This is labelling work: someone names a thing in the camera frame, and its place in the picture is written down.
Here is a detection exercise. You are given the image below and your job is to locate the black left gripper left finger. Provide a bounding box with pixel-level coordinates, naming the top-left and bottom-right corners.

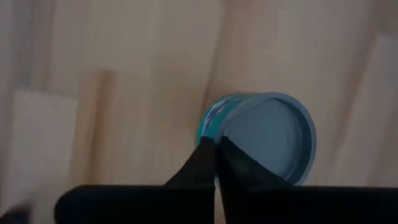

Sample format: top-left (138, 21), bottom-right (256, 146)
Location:
top-left (54, 136), bottom-right (216, 224)

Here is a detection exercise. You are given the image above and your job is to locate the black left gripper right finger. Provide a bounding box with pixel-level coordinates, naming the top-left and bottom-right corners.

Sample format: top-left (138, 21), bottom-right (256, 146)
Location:
top-left (216, 136), bottom-right (398, 224)

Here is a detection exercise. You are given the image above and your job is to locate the teal tuna can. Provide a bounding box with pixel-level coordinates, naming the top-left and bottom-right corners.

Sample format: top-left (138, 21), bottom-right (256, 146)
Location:
top-left (195, 91), bottom-right (317, 187)

